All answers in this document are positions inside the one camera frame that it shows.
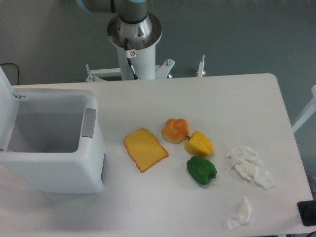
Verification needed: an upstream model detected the toy bread slice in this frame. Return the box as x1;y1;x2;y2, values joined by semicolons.
124;128;169;173

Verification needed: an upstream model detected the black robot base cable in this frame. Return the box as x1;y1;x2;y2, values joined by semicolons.
124;38;140;81

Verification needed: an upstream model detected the large crumpled white tissue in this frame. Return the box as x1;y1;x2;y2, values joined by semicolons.
226;146;275;190

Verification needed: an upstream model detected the white trash can body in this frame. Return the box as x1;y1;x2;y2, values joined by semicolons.
0;89;106;194

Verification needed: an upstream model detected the small crumpled white tissue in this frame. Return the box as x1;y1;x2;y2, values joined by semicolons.
225;196;252;231

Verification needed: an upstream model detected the black device at edge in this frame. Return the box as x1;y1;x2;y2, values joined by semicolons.
297;200;316;226

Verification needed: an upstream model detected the green toy bell pepper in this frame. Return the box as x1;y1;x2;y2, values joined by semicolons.
187;156;217;185

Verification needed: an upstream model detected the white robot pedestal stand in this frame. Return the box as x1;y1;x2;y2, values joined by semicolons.
85;45;207;83

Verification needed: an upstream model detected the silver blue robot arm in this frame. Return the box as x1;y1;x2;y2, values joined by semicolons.
77;0;162;50

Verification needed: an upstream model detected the black floor cable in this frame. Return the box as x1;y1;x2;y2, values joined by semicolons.
0;62;21;86

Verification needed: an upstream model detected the orange toy bread roll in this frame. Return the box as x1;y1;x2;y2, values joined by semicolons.
161;118;190;144

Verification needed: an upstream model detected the white trash can lid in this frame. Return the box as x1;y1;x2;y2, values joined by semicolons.
0;68;19;152

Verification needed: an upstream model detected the white frame bar right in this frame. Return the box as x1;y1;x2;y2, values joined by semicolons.
292;85;316;133

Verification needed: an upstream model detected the yellow toy bell pepper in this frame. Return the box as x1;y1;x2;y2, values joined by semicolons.
184;131;214;158

